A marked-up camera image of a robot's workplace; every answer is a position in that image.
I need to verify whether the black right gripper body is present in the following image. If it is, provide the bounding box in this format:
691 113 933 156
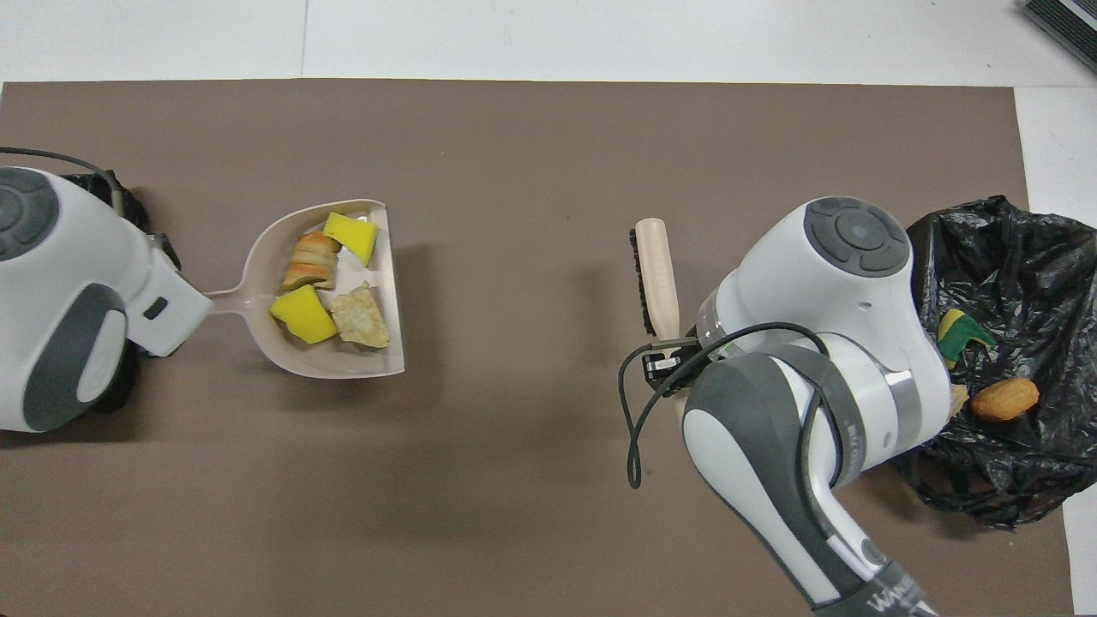
684 336 719 383

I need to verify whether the beige brush with black bristles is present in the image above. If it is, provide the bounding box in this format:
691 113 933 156
632 218 686 344

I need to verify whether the green and yellow sponge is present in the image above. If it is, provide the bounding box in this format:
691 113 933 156
936 308 998 371

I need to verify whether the brown oval toy bun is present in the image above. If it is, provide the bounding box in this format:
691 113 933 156
970 378 1040 422

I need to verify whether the pale beige chunk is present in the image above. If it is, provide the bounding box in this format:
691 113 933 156
330 281 392 349
281 231 342 292

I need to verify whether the yellow wedge sponge piece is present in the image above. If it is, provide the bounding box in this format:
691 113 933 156
323 212 380 267

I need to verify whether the yellow rectangular sponge piece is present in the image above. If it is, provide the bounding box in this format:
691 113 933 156
270 285 339 345

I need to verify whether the beige plastic dustpan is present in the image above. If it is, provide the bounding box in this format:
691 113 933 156
204 199 406 379

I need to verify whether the open crumpled black bag bin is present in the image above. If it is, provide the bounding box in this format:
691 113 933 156
900 195 1097 530

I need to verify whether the smooth black bag bin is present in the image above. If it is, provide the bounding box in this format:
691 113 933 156
56 170 185 414

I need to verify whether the brown table mat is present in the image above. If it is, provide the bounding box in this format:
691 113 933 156
0 79 1076 617

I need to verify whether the dark grey ribbed device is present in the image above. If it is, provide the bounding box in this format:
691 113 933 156
1020 0 1097 74

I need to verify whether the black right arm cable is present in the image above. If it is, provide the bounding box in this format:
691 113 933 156
619 321 845 494

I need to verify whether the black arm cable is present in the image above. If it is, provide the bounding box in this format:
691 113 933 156
619 321 845 494
0 147 121 207

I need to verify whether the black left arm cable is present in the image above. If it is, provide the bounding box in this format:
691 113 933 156
0 147 121 207

